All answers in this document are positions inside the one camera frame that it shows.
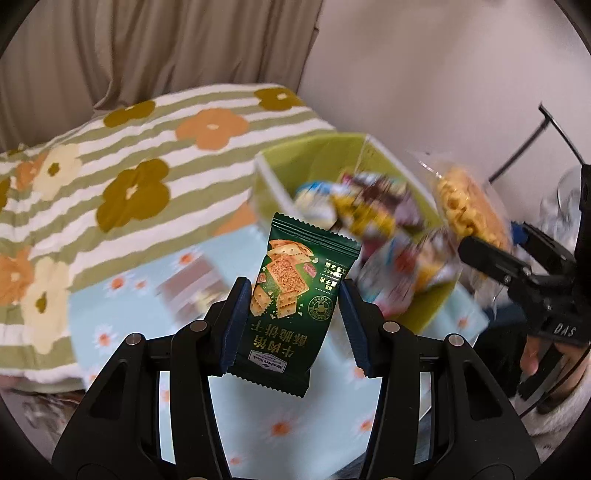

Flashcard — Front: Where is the person's right hand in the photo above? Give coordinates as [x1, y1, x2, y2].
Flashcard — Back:
[520, 335, 551, 377]

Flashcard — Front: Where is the yellow-green cardboard box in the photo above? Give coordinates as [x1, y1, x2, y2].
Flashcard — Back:
[254, 133, 465, 320]

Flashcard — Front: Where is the light blue daisy tablecloth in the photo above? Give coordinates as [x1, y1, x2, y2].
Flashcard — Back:
[69, 203, 491, 480]

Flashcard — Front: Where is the dark brown snack bag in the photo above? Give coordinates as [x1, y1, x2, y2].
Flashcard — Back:
[339, 172, 426, 230]

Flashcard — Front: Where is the red and white snack bag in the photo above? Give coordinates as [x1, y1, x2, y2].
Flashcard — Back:
[360, 235, 426, 319]

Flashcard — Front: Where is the blue and cream snack bag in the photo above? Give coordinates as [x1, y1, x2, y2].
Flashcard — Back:
[294, 181, 341, 229]

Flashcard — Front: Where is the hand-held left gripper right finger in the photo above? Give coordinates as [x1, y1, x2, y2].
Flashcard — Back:
[339, 279, 542, 480]

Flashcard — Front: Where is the yellow snack bag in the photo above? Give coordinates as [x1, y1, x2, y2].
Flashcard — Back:
[332, 194, 399, 239]

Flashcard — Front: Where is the clear packet of yellow crackers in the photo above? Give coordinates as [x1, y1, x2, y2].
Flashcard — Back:
[416, 152, 514, 288]

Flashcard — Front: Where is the clear glass bottle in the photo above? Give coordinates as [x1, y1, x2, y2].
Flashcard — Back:
[539, 179, 583, 241]

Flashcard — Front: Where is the black metal stand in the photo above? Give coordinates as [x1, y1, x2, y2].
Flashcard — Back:
[488, 104, 588, 182]

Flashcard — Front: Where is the beige curtain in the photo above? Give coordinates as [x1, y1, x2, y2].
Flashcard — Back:
[0, 0, 325, 153]

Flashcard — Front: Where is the striped floral blanket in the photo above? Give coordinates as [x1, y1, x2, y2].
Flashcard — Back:
[0, 83, 339, 394]

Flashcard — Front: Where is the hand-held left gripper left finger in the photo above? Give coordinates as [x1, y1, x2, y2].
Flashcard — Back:
[51, 276, 253, 480]

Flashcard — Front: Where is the green cracker packet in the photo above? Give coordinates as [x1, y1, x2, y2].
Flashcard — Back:
[219, 212, 363, 398]

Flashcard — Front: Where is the person's right forearm fluffy sleeve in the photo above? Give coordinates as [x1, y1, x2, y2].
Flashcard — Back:
[512, 353, 591, 440]

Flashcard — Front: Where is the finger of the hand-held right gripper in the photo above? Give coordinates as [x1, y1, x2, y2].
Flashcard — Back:
[457, 234, 537, 290]
[510, 222, 579, 274]

